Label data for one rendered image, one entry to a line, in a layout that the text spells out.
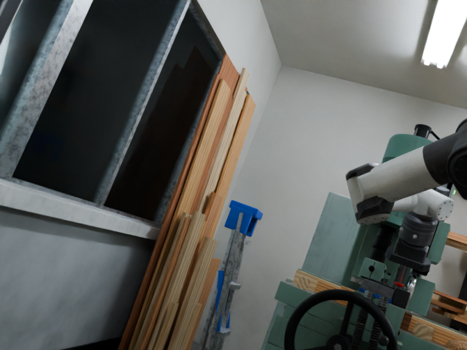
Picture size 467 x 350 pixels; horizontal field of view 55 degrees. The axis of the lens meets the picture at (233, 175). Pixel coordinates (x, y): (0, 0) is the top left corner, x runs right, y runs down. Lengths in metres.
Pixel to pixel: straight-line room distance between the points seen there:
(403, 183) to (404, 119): 3.24
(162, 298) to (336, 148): 2.13
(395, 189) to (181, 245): 1.95
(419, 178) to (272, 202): 3.15
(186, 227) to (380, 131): 2.12
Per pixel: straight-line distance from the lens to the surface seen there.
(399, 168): 1.01
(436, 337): 1.60
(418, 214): 1.33
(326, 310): 1.45
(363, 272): 1.55
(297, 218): 4.03
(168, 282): 2.82
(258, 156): 4.21
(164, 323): 2.82
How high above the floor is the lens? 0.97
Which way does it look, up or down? 7 degrees up
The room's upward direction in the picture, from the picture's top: 21 degrees clockwise
